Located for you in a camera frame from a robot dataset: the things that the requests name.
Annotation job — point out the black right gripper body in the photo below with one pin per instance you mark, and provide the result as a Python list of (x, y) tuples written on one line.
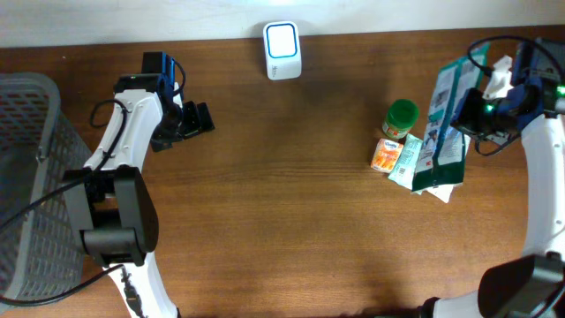
[(478, 116)]

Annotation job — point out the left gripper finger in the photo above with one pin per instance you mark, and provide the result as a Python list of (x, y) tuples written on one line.
[(206, 121), (190, 126)]

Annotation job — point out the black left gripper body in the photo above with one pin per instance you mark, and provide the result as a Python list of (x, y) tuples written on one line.
[(172, 124)]

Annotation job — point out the green 3M gloves packet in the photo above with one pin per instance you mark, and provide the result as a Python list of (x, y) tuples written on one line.
[(442, 156)]

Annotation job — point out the white bamboo print tube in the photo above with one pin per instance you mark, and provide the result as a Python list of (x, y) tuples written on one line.
[(443, 192)]

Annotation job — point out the green lid jar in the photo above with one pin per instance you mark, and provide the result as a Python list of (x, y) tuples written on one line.
[(401, 116)]

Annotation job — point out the mint green tissue pack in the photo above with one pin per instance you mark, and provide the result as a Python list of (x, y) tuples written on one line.
[(404, 170)]

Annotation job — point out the orange small box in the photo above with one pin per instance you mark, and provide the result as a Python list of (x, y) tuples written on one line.
[(385, 156)]

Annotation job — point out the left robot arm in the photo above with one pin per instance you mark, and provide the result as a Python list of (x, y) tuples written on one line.
[(112, 216)]

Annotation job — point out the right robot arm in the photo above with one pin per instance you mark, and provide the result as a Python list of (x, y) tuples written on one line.
[(532, 285)]

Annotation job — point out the white barcode scanner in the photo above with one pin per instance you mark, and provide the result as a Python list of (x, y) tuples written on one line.
[(282, 50)]

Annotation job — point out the grey plastic mesh basket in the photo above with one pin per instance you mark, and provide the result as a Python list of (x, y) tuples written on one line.
[(38, 145)]

